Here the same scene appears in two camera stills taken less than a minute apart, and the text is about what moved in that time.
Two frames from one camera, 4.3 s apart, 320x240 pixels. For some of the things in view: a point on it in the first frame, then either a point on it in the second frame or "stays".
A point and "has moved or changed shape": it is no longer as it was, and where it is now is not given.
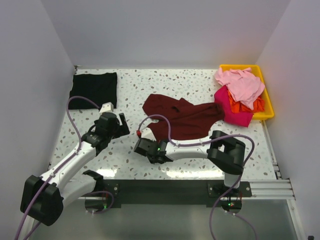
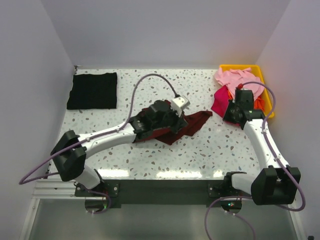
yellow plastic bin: x=268 y=112 stays
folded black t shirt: x=100 y=88 stays
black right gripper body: x=151 y=159 → x=230 y=114
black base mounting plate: x=171 y=192 stays
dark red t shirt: x=188 y=121 has moved or changed shape
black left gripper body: x=115 y=131 → x=172 y=121
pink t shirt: x=243 y=85 stays
